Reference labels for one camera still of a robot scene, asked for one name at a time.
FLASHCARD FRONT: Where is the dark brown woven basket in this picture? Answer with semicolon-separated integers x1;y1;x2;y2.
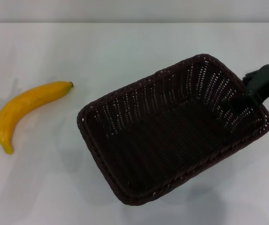
76;53;269;207

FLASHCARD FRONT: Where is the yellow banana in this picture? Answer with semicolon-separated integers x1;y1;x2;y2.
0;81;75;155

